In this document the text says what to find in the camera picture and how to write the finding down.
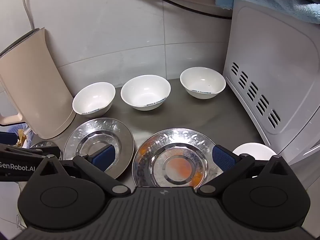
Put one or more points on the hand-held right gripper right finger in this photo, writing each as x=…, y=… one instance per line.
x=223, y=158

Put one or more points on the trash bin with blue bag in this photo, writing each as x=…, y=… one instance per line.
x=25, y=136

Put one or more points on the light blue towel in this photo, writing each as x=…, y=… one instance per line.
x=262, y=1

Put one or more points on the beige electric kettle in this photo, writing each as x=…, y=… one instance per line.
x=32, y=85

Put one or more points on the round metal plate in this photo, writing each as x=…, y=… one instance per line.
x=175, y=152
x=100, y=132
x=43, y=144

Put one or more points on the white ceramic bowl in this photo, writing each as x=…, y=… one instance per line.
x=93, y=98
x=145, y=92
x=255, y=150
x=202, y=81

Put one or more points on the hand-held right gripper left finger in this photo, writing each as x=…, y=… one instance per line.
x=105, y=157

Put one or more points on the white microwave oven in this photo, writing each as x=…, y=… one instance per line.
x=272, y=62

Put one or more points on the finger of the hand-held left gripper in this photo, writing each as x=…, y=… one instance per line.
x=8, y=138
x=30, y=150

